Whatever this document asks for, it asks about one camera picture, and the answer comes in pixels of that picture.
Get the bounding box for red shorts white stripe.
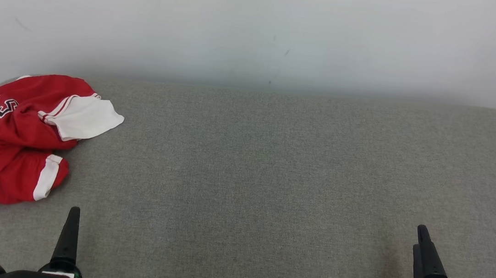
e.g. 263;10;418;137
0;134;73;226

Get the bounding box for red basketball jersey white sleeves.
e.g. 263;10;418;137
0;69;128;176

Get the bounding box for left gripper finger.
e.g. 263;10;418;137
50;205;83;270

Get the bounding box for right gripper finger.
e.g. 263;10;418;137
409;243;428;278
412;224;454;278

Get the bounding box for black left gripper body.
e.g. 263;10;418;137
0;257;85;278

